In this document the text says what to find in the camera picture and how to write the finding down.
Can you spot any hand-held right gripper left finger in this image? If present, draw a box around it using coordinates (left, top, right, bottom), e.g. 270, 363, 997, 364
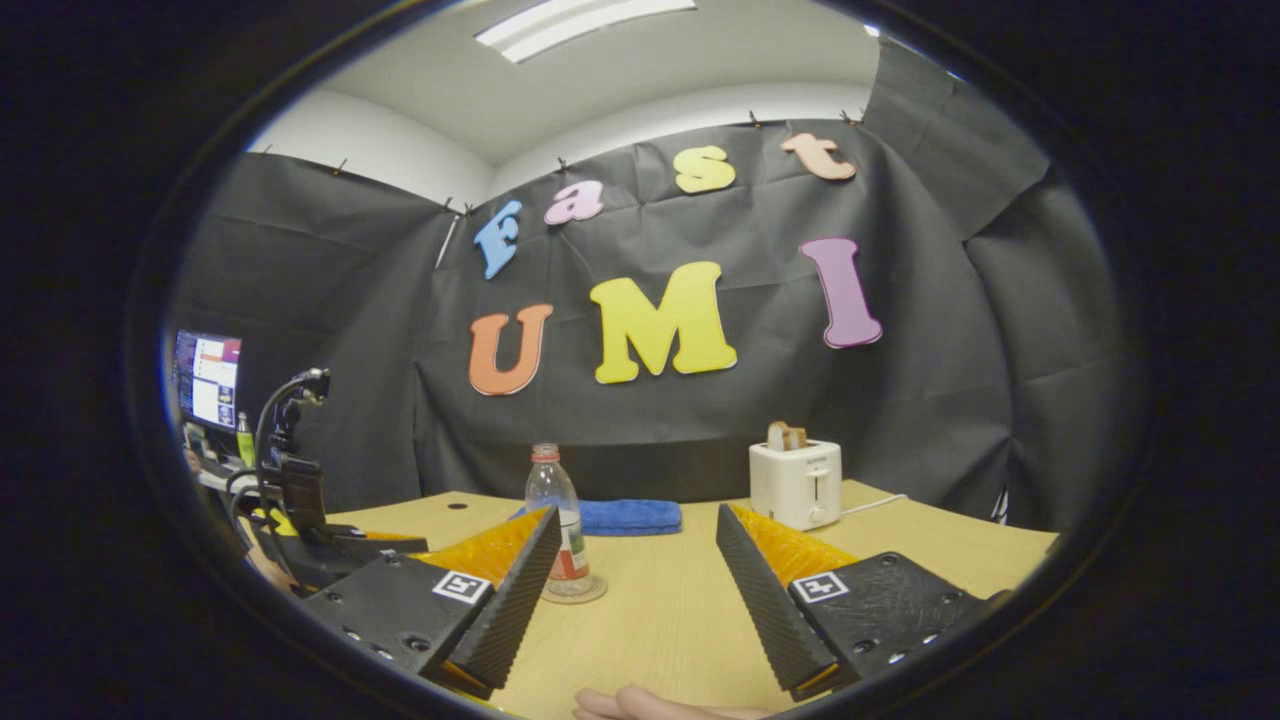
300, 503, 563, 701

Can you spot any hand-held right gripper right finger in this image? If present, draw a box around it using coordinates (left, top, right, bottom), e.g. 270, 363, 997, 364
715, 503, 986, 703

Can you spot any round brown coaster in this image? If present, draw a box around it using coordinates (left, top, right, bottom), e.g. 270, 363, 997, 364
543, 573, 608, 605

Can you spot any clear plastic water bottle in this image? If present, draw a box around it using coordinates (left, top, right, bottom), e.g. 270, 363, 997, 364
525, 443, 596, 599

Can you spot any white side table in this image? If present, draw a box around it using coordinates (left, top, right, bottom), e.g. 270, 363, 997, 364
195, 462, 263, 496

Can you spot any white toaster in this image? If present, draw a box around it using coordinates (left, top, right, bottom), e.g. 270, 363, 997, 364
749, 439, 843, 532

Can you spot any blue towel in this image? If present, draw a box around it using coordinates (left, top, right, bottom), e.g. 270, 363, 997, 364
515, 499, 684, 537

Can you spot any computer monitor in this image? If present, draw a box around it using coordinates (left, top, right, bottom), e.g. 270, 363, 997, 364
175, 330, 243, 431

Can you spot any ceiling light panel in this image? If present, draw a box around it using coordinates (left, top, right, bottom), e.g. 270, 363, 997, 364
473, 0, 698, 64

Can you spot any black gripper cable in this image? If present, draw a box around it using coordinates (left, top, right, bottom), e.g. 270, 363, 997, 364
228, 372, 306, 521

